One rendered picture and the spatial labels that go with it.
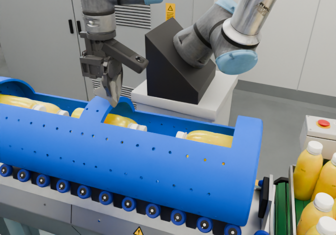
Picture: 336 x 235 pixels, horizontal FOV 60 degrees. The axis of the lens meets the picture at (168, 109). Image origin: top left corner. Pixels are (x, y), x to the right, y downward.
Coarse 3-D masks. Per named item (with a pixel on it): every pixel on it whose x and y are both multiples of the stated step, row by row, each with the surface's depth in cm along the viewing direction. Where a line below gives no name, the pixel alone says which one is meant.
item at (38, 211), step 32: (0, 192) 100; (96, 192) 93; (256, 192) 93; (32, 224) 115; (64, 224) 96; (96, 224) 90; (128, 224) 87; (192, 224) 83; (224, 224) 83; (256, 224) 83
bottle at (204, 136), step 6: (186, 132) 79; (192, 132) 77; (198, 132) 76; (204, 132) 76; (210, 132) 76; (186, 138) 77; (192, 138) 76; (198, 138) 75; (204, 138) 75; (210, 138) 75; (216, 138) 74; (222, 138) 74; (228, 138) 74; (216, 144) 74; (222, 144) 73; (228, 144) 73
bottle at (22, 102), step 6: (0, 96) 94; (6, 96) 94; (12, 96) 94; (18, 96) 95; (0, 102) 92; (6, 102) 92; (12, 102) 91; (18, 102) 91; (24, 102) 91; (30, 102) 92; (30, 108) 91
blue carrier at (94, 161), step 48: (48, 96) 107; (96, 96) 84; (0, 144) 84; (48, 144) 79; (96, 144) 75; (144, 144) 72; (192, 144) 69; (240, 144) 67; (144, 192) 74; (192, 192) 69; (240, 192) 65
